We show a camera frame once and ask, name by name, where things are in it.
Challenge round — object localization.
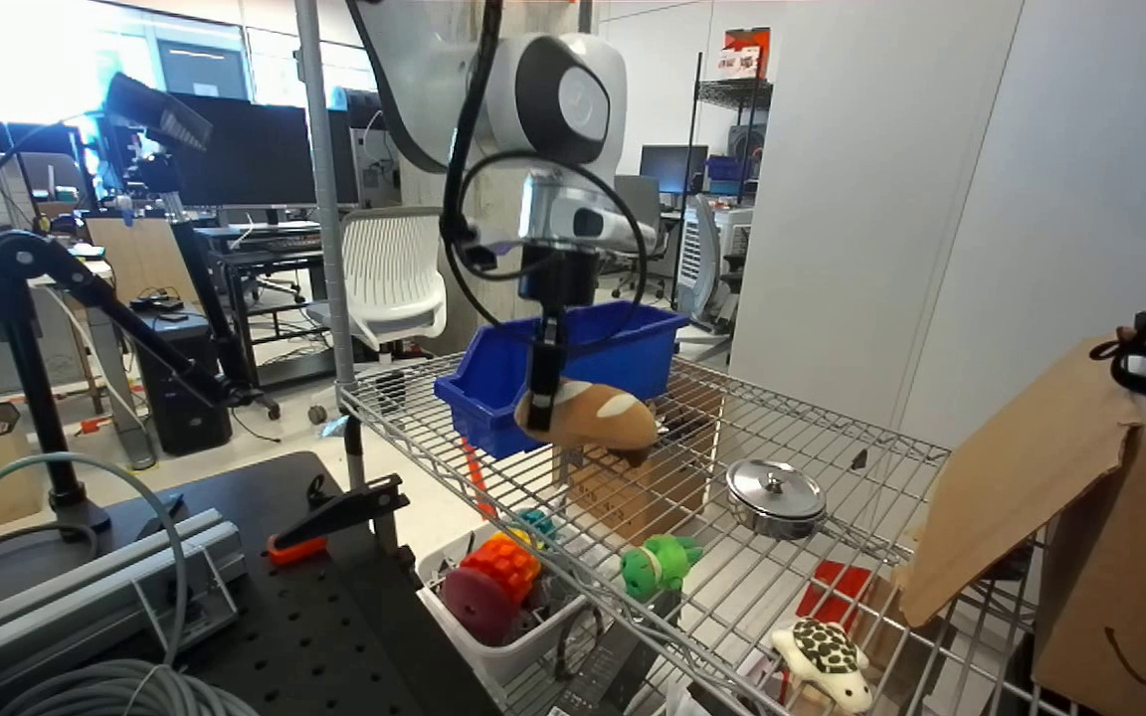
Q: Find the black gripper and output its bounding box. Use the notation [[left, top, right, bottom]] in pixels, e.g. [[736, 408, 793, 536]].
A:
[[521, 239, 602, 436]]

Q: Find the brown plush toy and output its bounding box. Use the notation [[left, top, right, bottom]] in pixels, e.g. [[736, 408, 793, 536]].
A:
[[512, 379, 671, 464]]

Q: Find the green plush toy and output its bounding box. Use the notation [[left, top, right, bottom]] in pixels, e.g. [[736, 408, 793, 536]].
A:
[[617, 530, 707, 606]]

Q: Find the magenta round toy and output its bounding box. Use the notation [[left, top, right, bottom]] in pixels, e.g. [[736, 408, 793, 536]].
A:
[[439, 565, 526, 654]]

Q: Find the red flat object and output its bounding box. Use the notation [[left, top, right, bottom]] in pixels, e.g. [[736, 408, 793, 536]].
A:
[[793, 557, 879, 632]]

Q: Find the white black spotted toy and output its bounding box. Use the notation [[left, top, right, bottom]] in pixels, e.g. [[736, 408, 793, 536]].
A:
[[764, 615, 879, 716]]

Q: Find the blue plastic bin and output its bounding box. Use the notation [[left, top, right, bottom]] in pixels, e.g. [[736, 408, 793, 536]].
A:
[[431, 297, 695, 461]]

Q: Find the orange tape strip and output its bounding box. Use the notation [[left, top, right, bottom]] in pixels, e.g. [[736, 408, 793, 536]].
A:
[[456, 436, 497, 526]]

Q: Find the white office chair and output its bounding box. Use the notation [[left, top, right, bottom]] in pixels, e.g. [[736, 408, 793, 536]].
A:
[[337, 205, 452, 357]]

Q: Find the silver metal pot lid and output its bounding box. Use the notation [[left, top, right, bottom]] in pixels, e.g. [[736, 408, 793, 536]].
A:
[[720, 455, 830, 540]]

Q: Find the small black monitor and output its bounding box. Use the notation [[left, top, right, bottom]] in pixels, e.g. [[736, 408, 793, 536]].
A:
[[637, 140, 714, 201]]

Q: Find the white plastic basket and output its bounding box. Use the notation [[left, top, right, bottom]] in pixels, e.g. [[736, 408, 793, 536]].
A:
[[412, 520, 605, 707]]

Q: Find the black perforated breadboard table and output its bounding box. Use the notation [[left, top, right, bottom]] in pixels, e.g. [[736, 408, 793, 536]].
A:
[[0, 448, 503, 716]]

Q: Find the black desk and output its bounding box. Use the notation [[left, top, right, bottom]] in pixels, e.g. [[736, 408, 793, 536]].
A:
[[183, 216, 337, 391]]

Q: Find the black computer tower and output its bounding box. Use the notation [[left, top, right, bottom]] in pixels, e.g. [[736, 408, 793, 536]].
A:
[[131, 306, 236, 456]]

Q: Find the black computer monitor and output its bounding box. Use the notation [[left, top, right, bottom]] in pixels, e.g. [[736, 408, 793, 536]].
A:
[[162, 97, 317, 211]]

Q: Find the red white box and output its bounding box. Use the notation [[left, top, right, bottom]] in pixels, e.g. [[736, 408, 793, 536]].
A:
[[714, 22, 777, 89]]

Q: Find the brown cardboard box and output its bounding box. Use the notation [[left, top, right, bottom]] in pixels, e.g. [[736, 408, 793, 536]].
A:
[[890, 326, 1146, 716]]

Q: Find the black clamp with orange handle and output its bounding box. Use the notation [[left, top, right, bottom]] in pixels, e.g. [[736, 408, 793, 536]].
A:
[[260, 471, 412, 578]]

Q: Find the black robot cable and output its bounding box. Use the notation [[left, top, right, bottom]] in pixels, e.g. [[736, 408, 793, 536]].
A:
[[439, 0, 651, 331]]

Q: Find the metal wire shelf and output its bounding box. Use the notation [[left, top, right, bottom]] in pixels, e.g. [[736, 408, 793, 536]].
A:
[[290, 0, 1084, 716]]

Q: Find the aluminium extrusion rail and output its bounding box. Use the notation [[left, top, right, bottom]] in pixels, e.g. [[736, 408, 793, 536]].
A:
[[0, 506, 252, 667]]

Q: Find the grey coiled cable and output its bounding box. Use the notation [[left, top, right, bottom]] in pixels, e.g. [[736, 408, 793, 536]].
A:
[[0, 448, 263, 716]]

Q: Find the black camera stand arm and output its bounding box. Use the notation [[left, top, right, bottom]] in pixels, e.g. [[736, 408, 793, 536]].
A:
[[0, 228, 225, 557]]

